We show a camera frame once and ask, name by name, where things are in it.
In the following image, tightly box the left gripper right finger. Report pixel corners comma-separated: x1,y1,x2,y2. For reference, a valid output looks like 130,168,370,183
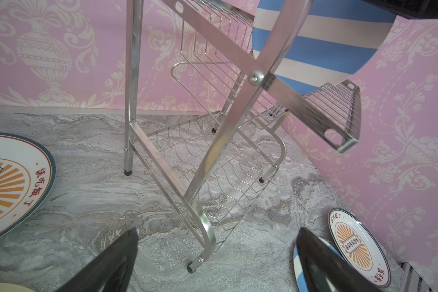
296,227,379,292

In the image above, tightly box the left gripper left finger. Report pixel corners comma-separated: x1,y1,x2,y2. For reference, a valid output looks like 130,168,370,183
58,228,139,292

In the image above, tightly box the steel two-tier dish rack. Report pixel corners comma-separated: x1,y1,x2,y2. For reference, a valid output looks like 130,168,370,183
124,1,361,274

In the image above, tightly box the blue striped plate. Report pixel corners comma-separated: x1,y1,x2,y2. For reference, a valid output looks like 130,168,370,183
251,0,398,96
293,237,342,292

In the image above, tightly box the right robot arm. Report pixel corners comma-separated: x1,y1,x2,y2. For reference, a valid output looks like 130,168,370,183
364,0,438,19

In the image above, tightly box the right orange sunburst plate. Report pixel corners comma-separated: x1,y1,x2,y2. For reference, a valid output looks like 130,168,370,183
328,208,391,288

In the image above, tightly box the orange sunburst plate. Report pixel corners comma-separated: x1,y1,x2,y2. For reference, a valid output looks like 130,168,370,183
0,133,57,238
328,208,391,288

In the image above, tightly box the beige plain plate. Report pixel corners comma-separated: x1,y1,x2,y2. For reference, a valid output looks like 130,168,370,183
0,283,35,292

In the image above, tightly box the left orange sunburst plate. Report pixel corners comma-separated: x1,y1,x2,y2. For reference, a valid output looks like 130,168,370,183
0,133,57,238

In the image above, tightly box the aluminium mounting rail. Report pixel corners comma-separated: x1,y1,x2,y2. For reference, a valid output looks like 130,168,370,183
399,262,433,292

